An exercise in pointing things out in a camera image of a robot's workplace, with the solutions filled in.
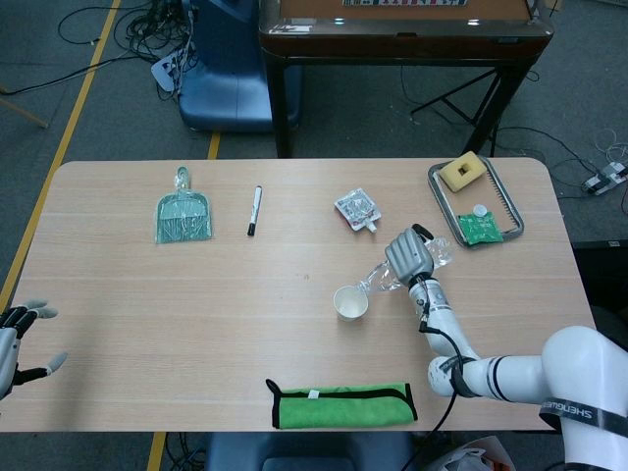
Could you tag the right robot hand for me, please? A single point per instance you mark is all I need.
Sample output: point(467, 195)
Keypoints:
point(407, 255)

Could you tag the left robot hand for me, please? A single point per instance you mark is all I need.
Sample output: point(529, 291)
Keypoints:
point(7, 348)

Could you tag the clear plastic bottle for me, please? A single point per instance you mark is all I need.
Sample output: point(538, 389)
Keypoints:
point(378, 279)

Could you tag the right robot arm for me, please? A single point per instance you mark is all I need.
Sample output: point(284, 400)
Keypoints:
point(579, 363)

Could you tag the white paper cup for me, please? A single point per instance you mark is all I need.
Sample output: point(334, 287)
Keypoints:
point(350, 304)

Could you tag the white round plastic cap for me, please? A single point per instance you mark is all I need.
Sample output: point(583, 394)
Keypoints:
point(480, 211)

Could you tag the metal tray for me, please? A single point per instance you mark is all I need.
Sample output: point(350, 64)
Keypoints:
point(451, 206)

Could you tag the silver foil spout pouch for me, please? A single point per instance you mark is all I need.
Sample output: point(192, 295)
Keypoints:
point(355, 208)

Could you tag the green snack packet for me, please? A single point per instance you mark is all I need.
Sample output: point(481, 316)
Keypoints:
point(481, 229)

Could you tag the yellow square sponge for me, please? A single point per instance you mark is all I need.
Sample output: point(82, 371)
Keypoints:
point(449, 174)

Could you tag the black white marker pen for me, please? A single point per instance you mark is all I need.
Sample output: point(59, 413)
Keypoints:
point(254, 211)

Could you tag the green microfiber cloth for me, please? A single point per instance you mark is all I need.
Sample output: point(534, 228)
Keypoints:
point(343, 409)

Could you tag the white plastic bag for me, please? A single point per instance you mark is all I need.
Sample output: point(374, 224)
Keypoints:
point(466, 454)

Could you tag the brown mahjong table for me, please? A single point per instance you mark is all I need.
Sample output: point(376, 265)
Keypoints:
point(392, 44)

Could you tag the grey floor power strip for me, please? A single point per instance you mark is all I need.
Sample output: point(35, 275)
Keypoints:
point(606, 179)

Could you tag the green dustpan brush set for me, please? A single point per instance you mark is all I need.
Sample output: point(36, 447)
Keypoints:
point(184, 221)

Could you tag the white power strip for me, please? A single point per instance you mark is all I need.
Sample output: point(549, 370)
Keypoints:
point(164, 73)

